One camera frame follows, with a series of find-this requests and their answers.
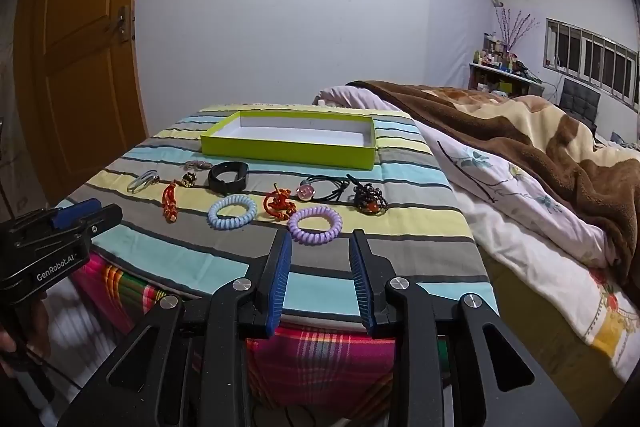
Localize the barred window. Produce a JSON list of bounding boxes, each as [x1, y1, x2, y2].
[[544, 18, 640, 112]]

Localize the metal door handle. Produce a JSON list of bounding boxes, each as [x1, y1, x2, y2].
[[107, 6, 132, 44]]

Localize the red beaded pendant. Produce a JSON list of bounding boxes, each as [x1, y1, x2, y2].
[[161, 181, 180, 223]]

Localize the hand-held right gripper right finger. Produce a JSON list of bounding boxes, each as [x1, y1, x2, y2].
[[348, 229, 583, 427]]

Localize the purple flower branches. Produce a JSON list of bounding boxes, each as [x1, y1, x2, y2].
[[495, 7, 541, 54]]

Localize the person's left hand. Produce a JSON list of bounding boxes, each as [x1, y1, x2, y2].
[[0, 294, 52, 380]]

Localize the lime green shallow box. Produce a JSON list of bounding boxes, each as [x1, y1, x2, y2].
[[200, 110, 377, 170]]

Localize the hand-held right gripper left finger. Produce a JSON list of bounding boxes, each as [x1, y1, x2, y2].
[[57, 231, 293, 427]]

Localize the orange red knot ornament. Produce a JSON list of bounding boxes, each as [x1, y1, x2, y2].
[[264, 188, 297, 222]]

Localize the brown and cream blanket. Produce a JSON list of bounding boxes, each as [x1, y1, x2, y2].
[[347, 80, 640, 303]]

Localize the black padded chair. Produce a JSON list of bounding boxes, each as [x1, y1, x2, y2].
[[560, 78, 601, 125]]

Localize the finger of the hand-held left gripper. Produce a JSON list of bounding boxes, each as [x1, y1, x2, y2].
[[50, 198, 101, 231], [70, 203, 124, 242]]

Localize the black wristband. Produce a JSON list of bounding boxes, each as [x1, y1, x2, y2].
[[207, 161, 250, 196]]

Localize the silver grey hair clip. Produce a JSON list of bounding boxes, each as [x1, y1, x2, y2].
[[127, 171, 161, 194]]

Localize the pink floral quilt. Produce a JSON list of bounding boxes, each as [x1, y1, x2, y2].
[[314, 86, 640, 383]]

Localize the dark beaded bracelet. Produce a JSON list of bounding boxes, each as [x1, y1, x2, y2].
[[347, 174, 390, 214]]

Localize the row of bottles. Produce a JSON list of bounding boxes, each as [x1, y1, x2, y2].
[[472, 32, 531, 75]]

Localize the black hair tie pink bead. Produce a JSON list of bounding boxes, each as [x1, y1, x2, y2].
[[297, 174, 353, 202]]

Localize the purple spiral hair tie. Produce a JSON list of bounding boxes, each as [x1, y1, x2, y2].
[[288, 207, 343, 246]]

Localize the orange wooden door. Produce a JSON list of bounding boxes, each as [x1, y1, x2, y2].
[[12, 0, 151, 208]]

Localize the cluttered desk with vase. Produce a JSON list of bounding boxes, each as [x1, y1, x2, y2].
[[468, 62, 546, 98]]

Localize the light blue spiral hair tie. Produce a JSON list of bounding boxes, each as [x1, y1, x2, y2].
[[207, 194, 257, 232]]

